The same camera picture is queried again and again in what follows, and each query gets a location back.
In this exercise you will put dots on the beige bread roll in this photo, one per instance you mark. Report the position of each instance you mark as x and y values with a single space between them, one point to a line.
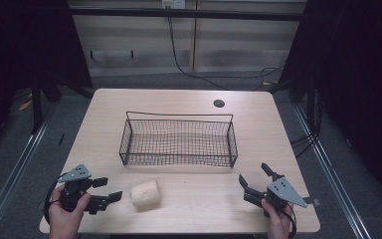
146 194

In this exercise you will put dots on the black horizontal frame bar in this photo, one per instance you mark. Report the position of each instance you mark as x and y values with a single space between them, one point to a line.
185 13

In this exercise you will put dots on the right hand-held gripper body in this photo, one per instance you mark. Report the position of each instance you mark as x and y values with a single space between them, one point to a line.
283 192

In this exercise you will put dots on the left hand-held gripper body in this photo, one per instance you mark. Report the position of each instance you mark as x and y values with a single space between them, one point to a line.
76 174

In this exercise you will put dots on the dark curtain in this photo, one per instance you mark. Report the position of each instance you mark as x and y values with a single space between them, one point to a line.
20 49
354 83

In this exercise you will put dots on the person's right hand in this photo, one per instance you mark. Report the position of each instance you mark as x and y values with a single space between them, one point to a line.
278 222

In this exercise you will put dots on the dark round table grommet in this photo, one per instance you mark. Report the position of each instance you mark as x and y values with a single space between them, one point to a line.
219 103

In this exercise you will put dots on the metal floor rail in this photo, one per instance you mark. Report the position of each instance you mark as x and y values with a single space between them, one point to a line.
328 166
11 179

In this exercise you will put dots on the person's left hand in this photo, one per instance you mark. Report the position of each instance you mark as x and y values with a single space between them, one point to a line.
63 219

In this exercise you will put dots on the yellow floor tape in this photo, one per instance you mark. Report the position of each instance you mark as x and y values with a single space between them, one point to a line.
25 105

